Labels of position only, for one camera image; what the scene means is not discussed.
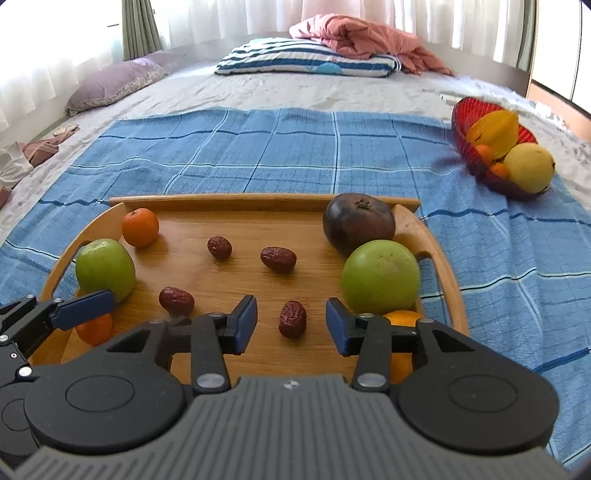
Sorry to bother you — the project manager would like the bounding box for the pink quilt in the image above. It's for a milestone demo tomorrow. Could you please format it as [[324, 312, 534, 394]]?
[[289, 14, 455, 77]]

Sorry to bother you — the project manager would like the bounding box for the white wardrobe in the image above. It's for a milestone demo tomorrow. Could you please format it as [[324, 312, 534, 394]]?
[[531, 0, 591, 116]]

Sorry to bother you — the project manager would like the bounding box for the yellow starfruit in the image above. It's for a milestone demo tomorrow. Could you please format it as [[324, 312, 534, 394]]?
[[467, 110, 520, 160]]

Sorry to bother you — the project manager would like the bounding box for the wooden tray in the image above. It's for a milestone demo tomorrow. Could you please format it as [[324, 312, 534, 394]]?
[[28, 194, 469, 386]]

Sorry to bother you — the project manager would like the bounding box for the yellow pear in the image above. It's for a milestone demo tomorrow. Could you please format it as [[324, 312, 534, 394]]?
[[503, 143, 556, 195]]

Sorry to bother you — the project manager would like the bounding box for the large orange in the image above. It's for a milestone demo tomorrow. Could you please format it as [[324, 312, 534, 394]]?
[[381, 310, 426, 385]]

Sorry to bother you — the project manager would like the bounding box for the small green apple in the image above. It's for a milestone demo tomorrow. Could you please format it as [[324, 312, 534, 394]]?
[[75, 239, 137, 304]]

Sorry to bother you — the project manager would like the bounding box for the pink garment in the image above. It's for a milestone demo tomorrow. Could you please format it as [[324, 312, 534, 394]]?
[[23, 137, 61, 165]]

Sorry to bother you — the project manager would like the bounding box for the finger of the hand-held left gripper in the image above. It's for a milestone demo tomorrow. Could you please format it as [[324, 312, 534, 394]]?
[[0, 290, 116, 360]]

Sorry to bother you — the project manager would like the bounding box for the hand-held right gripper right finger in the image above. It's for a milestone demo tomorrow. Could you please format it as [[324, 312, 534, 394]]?
[[325, 298, 497, 393]]

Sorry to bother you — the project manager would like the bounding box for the green curtain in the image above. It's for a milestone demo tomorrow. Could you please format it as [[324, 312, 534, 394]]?
[[517, 0, 539, 72], [119, 0, 163, 61]]

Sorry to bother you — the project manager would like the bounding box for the small tangerine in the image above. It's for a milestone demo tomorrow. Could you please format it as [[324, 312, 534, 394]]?
[[122, 208, 160, 248], [76, 313, 114, 347]]

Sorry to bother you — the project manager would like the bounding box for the blue striped pillow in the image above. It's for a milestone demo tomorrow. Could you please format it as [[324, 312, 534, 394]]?
[[215, 38, 402, 78]]

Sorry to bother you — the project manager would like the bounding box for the purple pillow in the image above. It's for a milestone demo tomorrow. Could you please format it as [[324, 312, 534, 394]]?
[[65, 52, 185, 116]]

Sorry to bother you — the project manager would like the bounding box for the crumpled white cloth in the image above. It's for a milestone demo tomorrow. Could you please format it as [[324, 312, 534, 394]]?
[[531, 99, 568, 130]]

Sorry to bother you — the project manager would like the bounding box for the pale patterned bed sheet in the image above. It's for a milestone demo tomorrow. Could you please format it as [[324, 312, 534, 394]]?
[[0, 60, 591, 232]]

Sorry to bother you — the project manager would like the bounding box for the blue checked blanket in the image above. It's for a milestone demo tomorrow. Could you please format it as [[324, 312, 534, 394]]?
[[0, 107, 591, 457]]

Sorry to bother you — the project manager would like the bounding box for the red glass bowl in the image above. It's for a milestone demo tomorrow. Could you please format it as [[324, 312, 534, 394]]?
[[451, 97, 552, 201]]

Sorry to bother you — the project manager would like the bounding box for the large green apple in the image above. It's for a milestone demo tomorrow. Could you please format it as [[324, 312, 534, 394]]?
[[341, 239, 421, 317]]

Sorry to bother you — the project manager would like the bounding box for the wooden panel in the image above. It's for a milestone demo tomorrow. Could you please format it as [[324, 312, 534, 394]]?
[[526, 78, 591, 134]]

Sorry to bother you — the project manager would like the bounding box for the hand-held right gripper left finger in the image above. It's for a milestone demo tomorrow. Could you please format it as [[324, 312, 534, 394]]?
[[105, 295, 258, 394]]

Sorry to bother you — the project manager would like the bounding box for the dark purple round fruit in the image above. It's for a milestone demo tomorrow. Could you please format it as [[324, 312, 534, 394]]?
[[322, 193, 396, 257]]

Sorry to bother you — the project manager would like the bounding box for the white sheer curtain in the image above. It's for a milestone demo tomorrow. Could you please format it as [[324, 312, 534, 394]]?
[[0, 0, 125, 125], [159, 0, 522, 65]]

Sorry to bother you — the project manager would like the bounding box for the white garment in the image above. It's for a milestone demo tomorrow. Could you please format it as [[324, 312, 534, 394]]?
[[0, 143, 35, 190]]

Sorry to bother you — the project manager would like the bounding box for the red date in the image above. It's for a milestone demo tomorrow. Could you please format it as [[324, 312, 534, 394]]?
[[260, 246, 297, 273], [159, 287, 195, 318], [207, 236, 233, 260], [278, 300, 308, 339]]

